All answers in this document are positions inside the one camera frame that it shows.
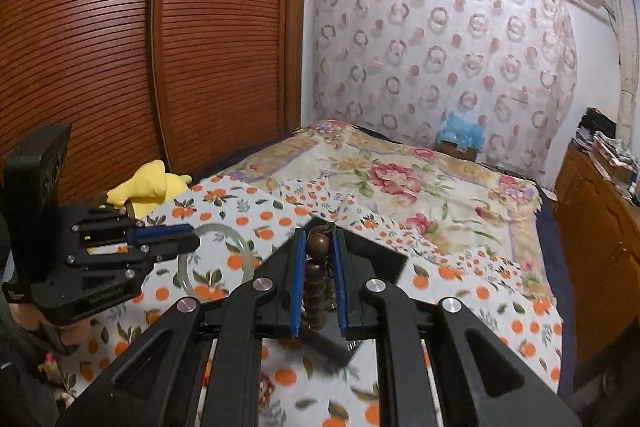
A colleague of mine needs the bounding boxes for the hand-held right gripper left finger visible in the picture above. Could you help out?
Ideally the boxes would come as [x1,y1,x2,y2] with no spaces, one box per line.
[55,227,307,427]

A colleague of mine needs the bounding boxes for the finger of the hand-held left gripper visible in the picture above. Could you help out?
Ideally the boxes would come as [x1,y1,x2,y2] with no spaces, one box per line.
[122,223,197,245]
[140,236,200,266]

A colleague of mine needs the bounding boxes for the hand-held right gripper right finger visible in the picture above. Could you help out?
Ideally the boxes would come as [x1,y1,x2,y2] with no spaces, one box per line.
[332,227,583,427]

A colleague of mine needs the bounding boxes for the wooden bead bracelet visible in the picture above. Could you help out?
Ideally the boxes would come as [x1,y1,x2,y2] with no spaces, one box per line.
[304,232,335,333]

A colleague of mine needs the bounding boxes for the pale jade bangle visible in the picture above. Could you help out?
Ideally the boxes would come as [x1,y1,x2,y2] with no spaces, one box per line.
[177,223,251,295]

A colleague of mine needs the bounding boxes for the black square box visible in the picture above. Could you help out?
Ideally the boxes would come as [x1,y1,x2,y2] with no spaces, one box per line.
[265,217,408,365]

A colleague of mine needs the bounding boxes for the person's left forearm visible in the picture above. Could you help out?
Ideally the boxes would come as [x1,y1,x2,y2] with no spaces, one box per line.
[0,307,76,427]

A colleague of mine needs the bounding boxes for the person's left hand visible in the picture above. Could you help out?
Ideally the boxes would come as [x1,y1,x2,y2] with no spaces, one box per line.
[7,294,93,348]

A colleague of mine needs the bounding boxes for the yellow cloth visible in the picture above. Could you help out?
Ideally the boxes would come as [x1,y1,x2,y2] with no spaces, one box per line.
[106,159,193,208]

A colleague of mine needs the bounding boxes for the floral blanket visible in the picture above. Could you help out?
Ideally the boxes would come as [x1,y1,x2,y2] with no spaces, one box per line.
[210,119,543,278]

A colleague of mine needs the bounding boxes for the orange print cloth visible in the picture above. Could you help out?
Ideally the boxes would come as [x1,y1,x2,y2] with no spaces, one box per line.
[35,174,563,427]

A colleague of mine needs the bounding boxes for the small cardboard box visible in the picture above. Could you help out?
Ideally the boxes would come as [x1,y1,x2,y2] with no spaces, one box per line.
[440,142,481,160]

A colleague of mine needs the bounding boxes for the blue plastic bag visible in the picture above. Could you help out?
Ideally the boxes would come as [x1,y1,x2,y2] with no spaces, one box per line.
[436,111,488,148]

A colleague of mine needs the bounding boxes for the slatted wooden wardrobe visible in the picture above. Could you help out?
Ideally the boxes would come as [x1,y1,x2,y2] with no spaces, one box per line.
[0,0,307,202]

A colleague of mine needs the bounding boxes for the navy bed sheet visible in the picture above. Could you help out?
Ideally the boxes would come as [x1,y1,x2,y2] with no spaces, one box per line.
[535,184,576,398]

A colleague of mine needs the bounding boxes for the circle patterned curtain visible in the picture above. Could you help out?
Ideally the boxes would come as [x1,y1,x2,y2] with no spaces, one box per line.
[312,0,578,178]

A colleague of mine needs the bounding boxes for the wooden cabinet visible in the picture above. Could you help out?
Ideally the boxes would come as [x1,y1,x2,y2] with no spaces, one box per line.
[554,142,640,358]

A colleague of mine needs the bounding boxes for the stack of dark clothes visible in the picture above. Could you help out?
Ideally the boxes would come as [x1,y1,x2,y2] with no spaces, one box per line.
[575,107,618,150]

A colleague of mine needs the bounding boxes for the folded towels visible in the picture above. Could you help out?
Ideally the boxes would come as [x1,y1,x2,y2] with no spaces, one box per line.
[592,132,638,180]

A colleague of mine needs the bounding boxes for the tied beige curtain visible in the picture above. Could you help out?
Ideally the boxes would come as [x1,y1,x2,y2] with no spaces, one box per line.
[602,0,640,142]

